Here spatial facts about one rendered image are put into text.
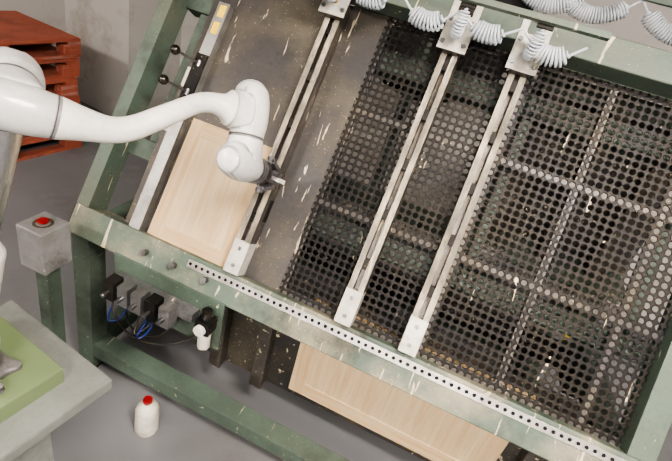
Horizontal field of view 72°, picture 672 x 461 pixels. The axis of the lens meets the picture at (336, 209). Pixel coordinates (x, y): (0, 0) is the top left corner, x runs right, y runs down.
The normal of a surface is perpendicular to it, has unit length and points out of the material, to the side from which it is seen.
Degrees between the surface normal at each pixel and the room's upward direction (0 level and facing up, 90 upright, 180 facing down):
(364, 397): 90
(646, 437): 60
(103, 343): 0
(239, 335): 90
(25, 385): 1
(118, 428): 0
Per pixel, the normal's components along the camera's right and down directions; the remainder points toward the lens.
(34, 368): 0.25, -0.84
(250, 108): 0.52, 0.04
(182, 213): -0.19, -0.08
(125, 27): -0.49, 0.33
